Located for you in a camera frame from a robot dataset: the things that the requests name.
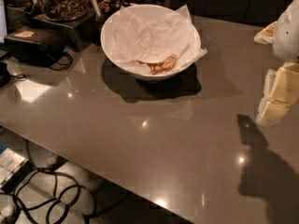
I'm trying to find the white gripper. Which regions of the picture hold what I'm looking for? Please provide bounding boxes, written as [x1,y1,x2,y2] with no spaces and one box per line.
[254,0,299,127]

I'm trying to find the spotted ripe banana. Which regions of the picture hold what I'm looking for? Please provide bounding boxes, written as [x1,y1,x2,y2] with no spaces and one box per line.
[134,54,178,75]

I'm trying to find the white ceramic bowl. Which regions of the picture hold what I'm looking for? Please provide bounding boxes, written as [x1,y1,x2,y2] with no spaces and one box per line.
[101,9,196,82]

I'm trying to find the white paper liner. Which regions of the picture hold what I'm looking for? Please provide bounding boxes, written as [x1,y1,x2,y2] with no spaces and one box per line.
[110,5,207,64]

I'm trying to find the black metal stand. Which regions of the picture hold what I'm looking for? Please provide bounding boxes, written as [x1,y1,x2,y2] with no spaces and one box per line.
[34,10,99,52]

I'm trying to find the glass jar of nuts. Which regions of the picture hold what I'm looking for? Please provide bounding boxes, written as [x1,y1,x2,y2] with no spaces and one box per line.
[37,0,89,21]

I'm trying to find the black box device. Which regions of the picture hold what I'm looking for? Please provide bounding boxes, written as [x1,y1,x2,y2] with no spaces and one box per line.
[4,26,65,67]

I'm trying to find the white box on floor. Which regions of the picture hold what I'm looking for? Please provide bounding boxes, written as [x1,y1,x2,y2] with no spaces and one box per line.
[0,148,28,193]

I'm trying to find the black cable on table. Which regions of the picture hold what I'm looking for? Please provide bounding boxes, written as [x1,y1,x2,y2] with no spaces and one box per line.
[48,50,75,72]

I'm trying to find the black floor cables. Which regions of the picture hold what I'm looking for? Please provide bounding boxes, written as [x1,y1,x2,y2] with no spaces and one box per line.
[0,140,132,224]

